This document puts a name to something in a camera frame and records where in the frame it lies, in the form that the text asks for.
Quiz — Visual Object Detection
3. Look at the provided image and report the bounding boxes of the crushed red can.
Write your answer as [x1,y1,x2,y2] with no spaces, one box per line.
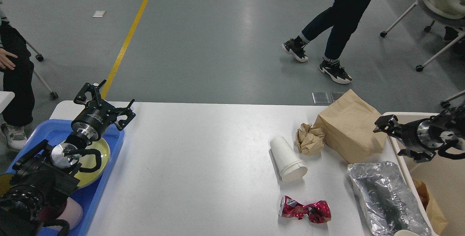
[278,196,332,223]

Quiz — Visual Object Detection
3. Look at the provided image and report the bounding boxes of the small brown paper in bin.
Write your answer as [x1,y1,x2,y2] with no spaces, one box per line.
[412,178,449,235]

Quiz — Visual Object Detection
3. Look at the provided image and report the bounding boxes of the right metal floor plate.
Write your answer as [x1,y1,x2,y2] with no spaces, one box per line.
[331,92,344,102]

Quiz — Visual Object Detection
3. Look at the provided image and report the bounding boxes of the left metal floor plate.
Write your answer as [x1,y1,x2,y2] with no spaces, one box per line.
[312,92,331,105]

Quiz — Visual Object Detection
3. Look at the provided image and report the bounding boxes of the pink mug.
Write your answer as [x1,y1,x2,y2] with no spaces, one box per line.
[42,197,83,230]

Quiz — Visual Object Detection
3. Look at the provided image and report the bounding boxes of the white side table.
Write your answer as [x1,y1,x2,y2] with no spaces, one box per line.
[0,91,15,113]

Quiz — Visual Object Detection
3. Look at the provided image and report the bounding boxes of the yellow plastic plate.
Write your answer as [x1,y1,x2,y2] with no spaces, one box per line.
[60,137,111,188]

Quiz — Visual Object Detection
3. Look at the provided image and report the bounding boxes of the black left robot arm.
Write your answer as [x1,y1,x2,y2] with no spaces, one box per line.
[1,81,135,236]

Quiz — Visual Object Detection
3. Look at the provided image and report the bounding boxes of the person in dark jeans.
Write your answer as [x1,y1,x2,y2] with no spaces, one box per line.
[282,0,372,85]

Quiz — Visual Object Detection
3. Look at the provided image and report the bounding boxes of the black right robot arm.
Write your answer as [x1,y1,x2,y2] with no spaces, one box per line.
[373,105,465,163]

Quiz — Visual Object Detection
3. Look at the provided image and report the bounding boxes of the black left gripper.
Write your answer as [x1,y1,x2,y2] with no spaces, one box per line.
[71,80,136,142]

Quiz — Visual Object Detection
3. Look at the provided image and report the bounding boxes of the brown paper bag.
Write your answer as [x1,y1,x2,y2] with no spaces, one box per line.
[315,89,387,164]

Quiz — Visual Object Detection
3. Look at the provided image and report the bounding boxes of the teal mug yellow inside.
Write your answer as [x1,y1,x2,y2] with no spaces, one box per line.
[0,173,14,196]

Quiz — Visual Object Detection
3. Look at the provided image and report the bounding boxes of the beige plastic bin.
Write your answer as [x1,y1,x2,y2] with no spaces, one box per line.
[384,112,465,236]

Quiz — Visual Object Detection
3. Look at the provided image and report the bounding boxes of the blue plastic tray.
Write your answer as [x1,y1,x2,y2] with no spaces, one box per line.
[5,119,125,236]

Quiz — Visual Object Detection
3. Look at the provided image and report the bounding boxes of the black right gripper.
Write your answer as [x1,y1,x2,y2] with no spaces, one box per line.
[373,115,436,163]

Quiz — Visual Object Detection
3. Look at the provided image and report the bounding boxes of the white paper scrap on floor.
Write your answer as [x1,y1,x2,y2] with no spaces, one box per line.
[92,11,106,18]

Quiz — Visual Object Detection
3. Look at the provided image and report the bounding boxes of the metal floor plate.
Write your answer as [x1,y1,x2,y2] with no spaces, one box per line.
[331,92,344,102]
[312,92,331,105]

